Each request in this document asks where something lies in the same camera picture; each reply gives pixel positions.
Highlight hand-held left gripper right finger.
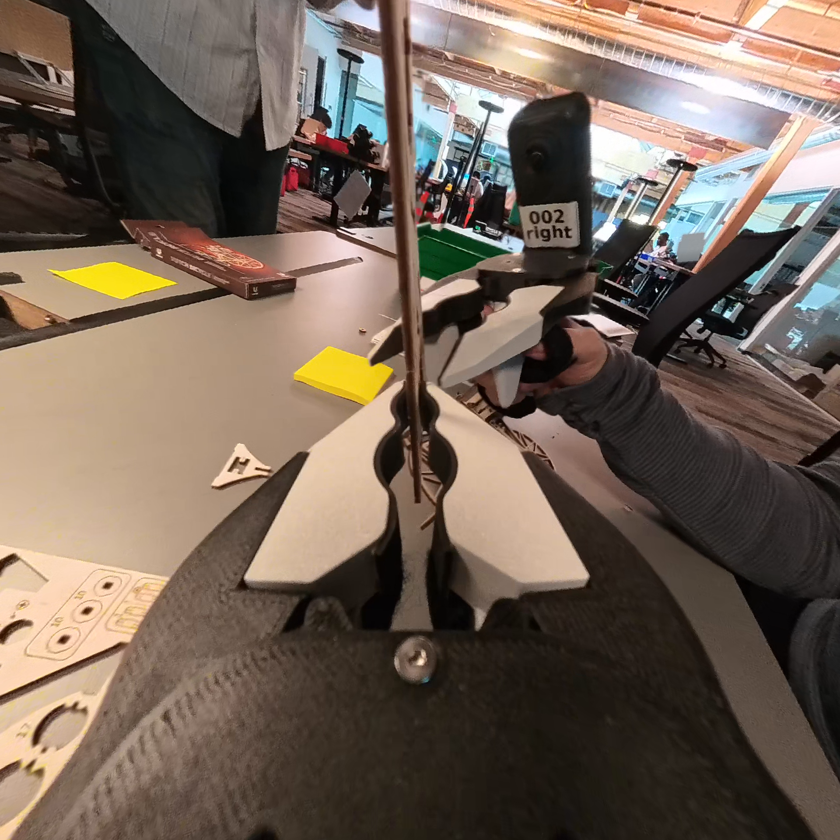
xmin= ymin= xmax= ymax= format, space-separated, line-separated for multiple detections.
xmin=425 ymin=381 xmax=590 ymax=623

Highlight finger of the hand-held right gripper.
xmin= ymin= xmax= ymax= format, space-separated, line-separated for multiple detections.
xmin=366 ymin=279 xmax=491 ymax=367
xmin=436 ymin=285 xmax=565 ymax=389

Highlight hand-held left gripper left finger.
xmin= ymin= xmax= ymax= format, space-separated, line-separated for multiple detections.
xmin=243 ymin=379 xmax=408 ymax=623

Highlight thin plywood parts sheet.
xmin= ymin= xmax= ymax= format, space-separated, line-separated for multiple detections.
xmin=376 ymin=0 xmax=429 ymax=505

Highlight person's right forearm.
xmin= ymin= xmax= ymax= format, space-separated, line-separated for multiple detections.
xmin=535 ymin=341 xmax=840 ymax=602

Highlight wooden bicycle model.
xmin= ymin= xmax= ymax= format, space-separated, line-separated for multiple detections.
xmin=403 ymin=386 xmax=557 ymax=529

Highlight numbered plywood parts sheet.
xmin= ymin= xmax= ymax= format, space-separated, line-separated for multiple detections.
xmin=0 ymin=550 xmax=170 ymax=829

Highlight person's right hand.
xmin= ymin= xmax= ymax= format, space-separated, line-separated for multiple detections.
xmin=478 ymin=320 xmax=609 ymax=420

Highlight green plastic bin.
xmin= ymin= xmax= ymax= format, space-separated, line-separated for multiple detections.
xmin=415 ymin=222 xmax=526 ymax=284

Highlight triangular wooden piece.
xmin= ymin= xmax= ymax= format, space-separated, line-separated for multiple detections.
xmin=210 ymin=443 xmax=274 ymax=489

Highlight yellow sticky note pad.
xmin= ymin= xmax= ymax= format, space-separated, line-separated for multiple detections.
xmin=293 ymin=346 xmax=395 ymax=406

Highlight brown product box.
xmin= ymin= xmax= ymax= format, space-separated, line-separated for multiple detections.
xmin=120 ymin=218 xmax=298 ymax=301

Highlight flat yellow paper note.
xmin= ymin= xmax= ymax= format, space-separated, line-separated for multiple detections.
xmin=47 ymin=261 xmax=179 ymax=301

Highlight person's leg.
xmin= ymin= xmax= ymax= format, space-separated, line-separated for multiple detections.
xmin=787 ymin=596 xmax=840 ymax=778

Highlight brown cardboard piece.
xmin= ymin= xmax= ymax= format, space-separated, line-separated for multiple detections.
xmin=0 ymin=287 xmax=71 ymax=331

